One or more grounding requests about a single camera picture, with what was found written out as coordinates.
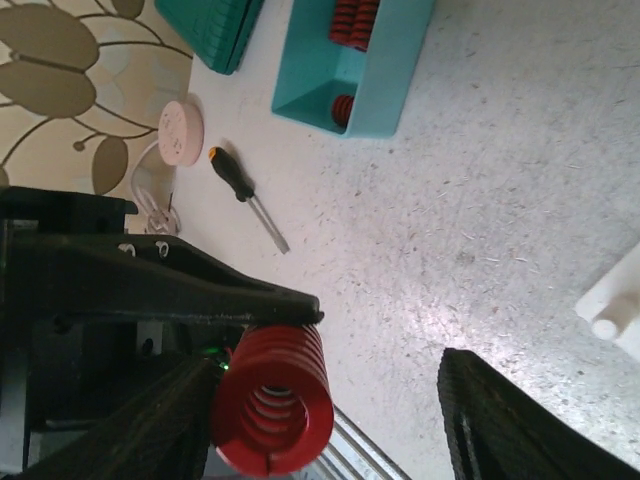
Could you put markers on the small red spring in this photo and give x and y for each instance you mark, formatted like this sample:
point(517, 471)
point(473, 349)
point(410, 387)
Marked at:
point(341, 109)

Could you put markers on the teal plastic tray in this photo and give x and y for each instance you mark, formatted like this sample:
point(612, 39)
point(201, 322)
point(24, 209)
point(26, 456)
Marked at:
point(314, 70)

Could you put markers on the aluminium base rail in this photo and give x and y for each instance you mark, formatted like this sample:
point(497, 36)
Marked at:
point(351, 455)

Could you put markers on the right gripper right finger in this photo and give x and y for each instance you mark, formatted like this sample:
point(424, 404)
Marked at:
point(496, 431)

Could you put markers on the pink round power strip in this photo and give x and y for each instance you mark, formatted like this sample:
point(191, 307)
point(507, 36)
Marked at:
point(180, 134)

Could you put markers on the black long screwdriver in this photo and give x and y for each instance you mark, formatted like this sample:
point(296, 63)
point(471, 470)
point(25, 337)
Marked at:
point(230, 171)

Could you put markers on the white peg base plate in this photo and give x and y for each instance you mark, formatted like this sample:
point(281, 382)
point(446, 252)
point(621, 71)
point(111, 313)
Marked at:
point(611, 306)

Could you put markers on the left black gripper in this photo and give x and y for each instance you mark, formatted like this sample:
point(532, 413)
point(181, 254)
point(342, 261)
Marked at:
point(66, 260)

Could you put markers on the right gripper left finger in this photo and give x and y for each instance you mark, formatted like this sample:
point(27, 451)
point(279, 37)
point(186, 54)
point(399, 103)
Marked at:
point(142, 419)

